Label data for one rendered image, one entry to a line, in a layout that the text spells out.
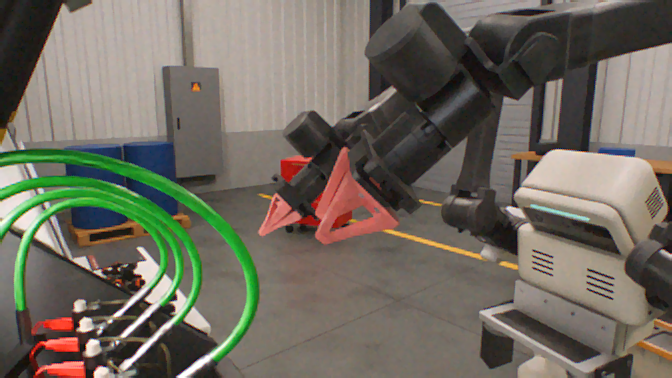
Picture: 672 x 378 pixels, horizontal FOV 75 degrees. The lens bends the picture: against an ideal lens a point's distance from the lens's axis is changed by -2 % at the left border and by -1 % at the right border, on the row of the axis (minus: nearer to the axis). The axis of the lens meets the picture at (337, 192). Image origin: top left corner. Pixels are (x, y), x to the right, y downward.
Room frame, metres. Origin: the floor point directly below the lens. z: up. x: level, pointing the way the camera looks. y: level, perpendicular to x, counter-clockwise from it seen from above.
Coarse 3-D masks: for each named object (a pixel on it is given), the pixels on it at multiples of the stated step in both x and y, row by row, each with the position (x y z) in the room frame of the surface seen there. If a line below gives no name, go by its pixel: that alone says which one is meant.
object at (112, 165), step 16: (0, 160) 0.40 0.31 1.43; (16, 160) 0.40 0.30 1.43; (32, 160) 0.41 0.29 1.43; (48, 160) 0.41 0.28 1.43; (64, 160) 0.41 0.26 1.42; (80, 160) 0.42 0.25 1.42; (96, 160) 0.42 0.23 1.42; (112, 160) 0.43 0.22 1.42; (128, 176) 0.43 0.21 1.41; (144, 176) 0.43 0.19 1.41; (160, 176) 0.44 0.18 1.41; (176, 192) 0.44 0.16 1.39; (192, 208) 0.44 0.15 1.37; (208, 208) 0.45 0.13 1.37; (224, 224) 0.45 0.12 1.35; (240, 240) 0.46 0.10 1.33; (240, 256) 0.45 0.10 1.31; (256, 272) 0.46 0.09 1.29; (256, 288) 0.46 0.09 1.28; (256, 304) 0.46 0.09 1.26; (240, 320) 0.46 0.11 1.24; (240, 336) 0.45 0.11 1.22; (224, 352) 0.45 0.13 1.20
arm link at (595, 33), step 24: (600, 0) 0.43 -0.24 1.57; (624, 0) 0.42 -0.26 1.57; (648, 0) 0.43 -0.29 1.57; (480, 24) 0.43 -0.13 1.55; (504, 24) 0.40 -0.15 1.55; (528, 24) 0.38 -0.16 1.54; (552, 24) 0.39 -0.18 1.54; (576, 24) 0.40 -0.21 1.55; (600, 24) 0.41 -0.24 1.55; (624, 24) 0.42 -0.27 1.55; (648, 24) 0.43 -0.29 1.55; (504, 48) 0.39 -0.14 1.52; (576, 48) 0.41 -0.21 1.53; (600, 48) 0.42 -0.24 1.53; (624, 48) 0.43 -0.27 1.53; (648, 48) 0.44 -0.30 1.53; (552, 72) 0.40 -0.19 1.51
